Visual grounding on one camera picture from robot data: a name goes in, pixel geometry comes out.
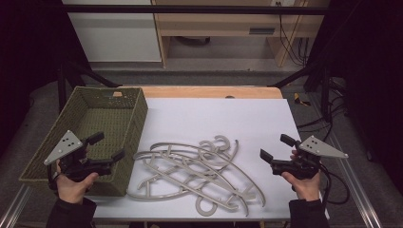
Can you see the yellow and black tool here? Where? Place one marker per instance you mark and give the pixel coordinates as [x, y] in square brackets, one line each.
[297, 98]

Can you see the black metal stand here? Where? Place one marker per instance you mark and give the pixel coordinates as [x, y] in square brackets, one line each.
[61, 88]
[324, 91]

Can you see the black curtain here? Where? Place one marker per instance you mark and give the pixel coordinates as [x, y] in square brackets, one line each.
[374, 79]
[28, 47]

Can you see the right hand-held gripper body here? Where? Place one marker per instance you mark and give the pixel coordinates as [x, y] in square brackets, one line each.
[320, 148]

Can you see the green woven basket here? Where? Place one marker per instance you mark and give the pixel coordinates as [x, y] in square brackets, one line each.
[104, 117]

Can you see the white cabinet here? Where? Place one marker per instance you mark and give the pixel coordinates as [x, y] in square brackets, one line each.
[114, 34]

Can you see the person's right hand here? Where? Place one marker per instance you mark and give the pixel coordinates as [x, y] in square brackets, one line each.
[304, 188]

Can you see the black horizontal frame bar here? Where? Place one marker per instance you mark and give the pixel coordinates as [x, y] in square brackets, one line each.
[190, 9]

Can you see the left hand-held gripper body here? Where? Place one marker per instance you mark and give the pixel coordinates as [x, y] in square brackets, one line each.
[68, 144]

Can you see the person's left hand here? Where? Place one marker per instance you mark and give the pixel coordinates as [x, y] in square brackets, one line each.
[72, 190]

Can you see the aluminium rail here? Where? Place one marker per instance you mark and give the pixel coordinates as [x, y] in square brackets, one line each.
[14, 207]
[358, 190]

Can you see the light wooden desk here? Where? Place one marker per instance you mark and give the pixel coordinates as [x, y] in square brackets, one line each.
[218, 23]

